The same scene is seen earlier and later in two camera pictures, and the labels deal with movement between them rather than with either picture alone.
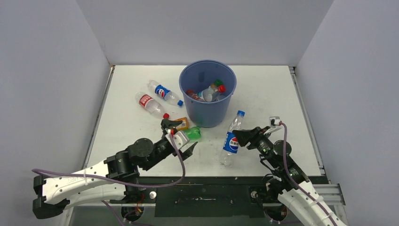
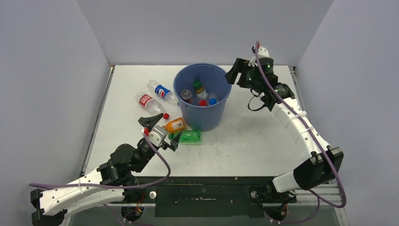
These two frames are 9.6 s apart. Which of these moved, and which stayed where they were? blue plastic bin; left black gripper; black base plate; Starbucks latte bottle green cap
Moved: Starbucks latte bottle green cap; blue plastic bin; left black gripper
Stayed: black base plate
